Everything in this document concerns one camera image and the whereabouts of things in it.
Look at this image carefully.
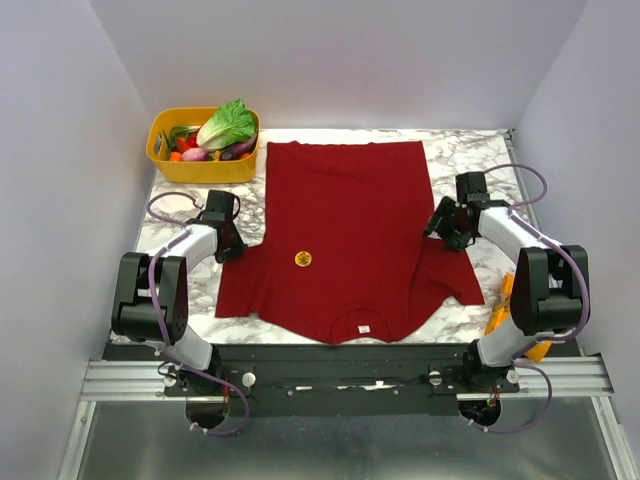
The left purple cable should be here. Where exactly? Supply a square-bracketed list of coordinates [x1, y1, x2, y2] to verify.
[145, 189, 251, 437]

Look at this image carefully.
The green lettuce toy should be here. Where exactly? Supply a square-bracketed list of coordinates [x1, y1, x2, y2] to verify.
[196, 99, 257, 152]

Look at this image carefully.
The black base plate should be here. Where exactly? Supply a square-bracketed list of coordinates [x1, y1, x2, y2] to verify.
[102, 342, 586, 417]

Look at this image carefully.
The pink radish toy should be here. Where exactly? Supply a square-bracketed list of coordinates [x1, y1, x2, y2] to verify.
[181, 147, 209, 162]

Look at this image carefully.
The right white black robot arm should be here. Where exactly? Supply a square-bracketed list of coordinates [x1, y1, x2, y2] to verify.
[424, 171, 591, 392]

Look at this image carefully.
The red pepper toy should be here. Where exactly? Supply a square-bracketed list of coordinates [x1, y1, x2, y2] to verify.
[175, 136, 198, 152]

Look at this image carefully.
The round gold brooch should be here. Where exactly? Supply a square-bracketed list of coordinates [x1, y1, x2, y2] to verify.
[294, 250, 313, 268]

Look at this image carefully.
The yellow plastic basket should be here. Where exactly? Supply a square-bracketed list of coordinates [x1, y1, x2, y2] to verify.
[146, 106, 260, 184]

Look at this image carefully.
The red t-shirt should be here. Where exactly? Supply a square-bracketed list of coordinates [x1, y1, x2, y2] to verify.
[216, 141, 484, 345]

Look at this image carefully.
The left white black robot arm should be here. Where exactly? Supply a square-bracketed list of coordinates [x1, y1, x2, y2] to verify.
[111, 190, 247, 395]

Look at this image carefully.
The orange snack bag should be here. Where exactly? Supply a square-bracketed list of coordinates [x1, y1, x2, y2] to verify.
[484, 273, 551, 362]

